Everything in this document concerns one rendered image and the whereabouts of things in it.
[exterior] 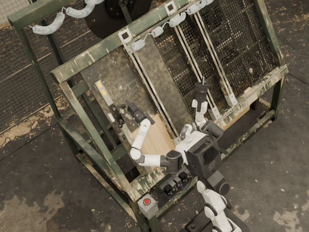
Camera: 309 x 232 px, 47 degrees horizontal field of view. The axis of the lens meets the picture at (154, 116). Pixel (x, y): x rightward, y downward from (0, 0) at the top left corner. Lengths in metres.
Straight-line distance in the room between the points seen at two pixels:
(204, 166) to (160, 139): 0.64
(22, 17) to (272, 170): 3.02
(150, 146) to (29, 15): 1.46
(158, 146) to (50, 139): 2.11
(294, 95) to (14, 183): 3.76
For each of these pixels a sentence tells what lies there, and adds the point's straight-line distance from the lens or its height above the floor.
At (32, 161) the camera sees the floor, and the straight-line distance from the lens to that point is 4.85.
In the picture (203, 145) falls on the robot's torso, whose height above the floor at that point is 1.40.
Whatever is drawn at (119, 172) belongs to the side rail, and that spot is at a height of 1.08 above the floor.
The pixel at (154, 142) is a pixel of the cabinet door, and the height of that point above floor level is 1.06.
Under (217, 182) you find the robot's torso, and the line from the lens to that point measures 2.93.
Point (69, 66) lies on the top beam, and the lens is 2.73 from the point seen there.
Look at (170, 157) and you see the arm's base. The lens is 2.69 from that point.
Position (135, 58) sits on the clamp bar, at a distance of 2.98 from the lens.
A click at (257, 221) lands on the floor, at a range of 3.98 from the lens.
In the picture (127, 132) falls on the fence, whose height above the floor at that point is 1.29.
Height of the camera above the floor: 3.61
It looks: 49 degrees down
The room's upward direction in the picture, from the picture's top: 11 degrees counter-clockwise
